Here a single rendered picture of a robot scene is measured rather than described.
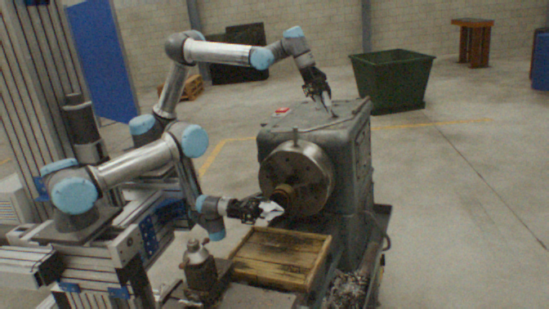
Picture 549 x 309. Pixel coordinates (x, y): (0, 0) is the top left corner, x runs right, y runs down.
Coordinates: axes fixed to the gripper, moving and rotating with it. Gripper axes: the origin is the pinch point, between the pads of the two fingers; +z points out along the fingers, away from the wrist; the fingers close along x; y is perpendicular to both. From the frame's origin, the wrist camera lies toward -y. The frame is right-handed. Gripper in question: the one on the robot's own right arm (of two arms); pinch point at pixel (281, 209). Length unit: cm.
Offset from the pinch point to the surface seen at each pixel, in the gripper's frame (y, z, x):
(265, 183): -19.3, -15.2, 0.1
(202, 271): 41.0, -7.8, 1.8
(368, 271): -38, 23, -54
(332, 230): -21.3, 12.6, -21.1
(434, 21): -1063, 17, -14
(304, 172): -19.4, 3.0, 6.4
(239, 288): 32.2, -2.3, -10.6
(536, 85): -627, 192, -99
